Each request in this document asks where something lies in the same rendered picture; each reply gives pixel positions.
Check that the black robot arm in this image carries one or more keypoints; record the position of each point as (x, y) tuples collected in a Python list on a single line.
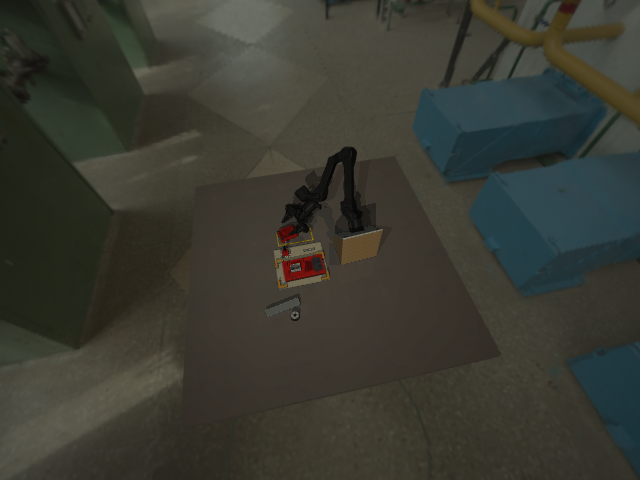
[(347, 156)]

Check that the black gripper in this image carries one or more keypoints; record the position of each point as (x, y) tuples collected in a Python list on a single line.
[(301, 227)]

